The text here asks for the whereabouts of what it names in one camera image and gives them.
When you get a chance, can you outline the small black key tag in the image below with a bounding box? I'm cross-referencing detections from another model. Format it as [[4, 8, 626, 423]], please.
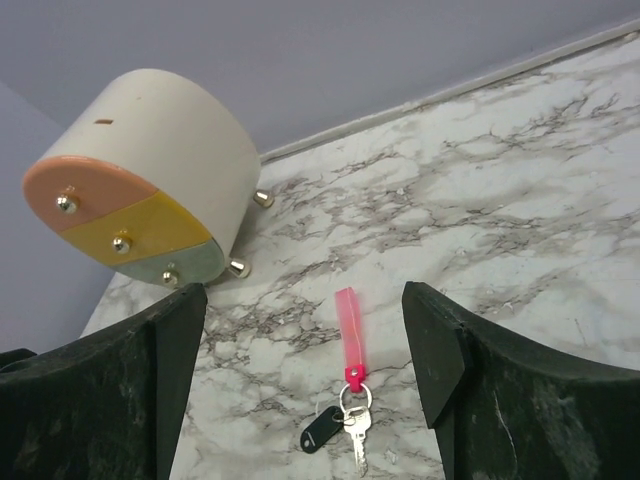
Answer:
[[299, 405, 372, 477]]

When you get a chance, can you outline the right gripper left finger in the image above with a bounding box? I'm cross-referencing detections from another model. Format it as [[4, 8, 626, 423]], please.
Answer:
[[1, 284, 208, 479]]

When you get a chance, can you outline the pink keyring tag with ring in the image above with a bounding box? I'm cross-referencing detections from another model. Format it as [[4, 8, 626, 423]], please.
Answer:
[[334, 287, 373, 411]]

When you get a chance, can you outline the round pastel drawer cabinet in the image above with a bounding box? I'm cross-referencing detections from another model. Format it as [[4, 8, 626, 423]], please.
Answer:
[[22, 69, 273, 288]]

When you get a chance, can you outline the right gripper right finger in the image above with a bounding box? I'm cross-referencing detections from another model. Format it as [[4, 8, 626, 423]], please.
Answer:
[[402, 282, 639, 479]]

